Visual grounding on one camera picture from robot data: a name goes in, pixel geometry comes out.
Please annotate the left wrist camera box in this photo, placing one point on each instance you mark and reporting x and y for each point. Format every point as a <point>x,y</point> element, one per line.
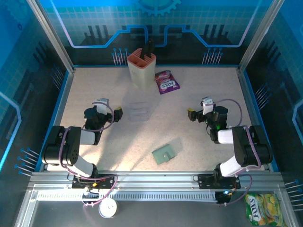
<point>101,107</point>

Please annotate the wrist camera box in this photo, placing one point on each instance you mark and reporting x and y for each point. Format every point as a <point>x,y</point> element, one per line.
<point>207,106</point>
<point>101,107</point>

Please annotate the left aluminium side rail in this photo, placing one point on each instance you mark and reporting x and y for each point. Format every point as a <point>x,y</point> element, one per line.
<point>65,94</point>

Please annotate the beige knife block orange top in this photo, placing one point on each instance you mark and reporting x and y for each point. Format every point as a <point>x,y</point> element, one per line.
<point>142,75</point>

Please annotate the clear zip plastic bag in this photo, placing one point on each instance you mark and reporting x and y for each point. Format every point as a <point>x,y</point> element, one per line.
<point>163,153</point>

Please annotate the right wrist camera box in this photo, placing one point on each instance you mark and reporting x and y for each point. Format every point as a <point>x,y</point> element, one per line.
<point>207,106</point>

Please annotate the aluminium frame post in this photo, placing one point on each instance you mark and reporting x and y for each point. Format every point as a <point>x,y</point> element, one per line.
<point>54,40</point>
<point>259,35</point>

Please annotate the aluminium side rail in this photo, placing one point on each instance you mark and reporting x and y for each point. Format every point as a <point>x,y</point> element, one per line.
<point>247,94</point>
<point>65,94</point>

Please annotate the white round lid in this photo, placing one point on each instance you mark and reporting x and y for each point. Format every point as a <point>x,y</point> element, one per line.
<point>107,208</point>

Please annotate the right aluminium frame post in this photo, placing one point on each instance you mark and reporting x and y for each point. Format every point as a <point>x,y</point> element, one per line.
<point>259,35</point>

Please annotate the right aluminium side rail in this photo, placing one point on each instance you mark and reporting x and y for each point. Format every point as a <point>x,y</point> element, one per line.
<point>247,94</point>

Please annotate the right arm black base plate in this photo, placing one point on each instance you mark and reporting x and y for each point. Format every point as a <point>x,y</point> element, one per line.
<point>206,181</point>

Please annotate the yellow green Fox's candy bag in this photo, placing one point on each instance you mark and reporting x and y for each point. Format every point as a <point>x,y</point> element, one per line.
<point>262,209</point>

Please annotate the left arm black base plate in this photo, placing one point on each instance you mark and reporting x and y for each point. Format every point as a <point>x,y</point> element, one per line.
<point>107,180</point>

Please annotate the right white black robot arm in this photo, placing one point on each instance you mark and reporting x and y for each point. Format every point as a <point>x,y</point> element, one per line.
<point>251,146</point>

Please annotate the aluminium mounting rail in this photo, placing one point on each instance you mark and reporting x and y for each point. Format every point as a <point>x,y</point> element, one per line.
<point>154,179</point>

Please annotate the left aluminium frame post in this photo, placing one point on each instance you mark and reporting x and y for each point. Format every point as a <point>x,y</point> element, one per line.
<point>54,40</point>

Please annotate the purple Fox's candy bag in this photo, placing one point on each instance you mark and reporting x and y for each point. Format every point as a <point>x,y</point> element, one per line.
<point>166,84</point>

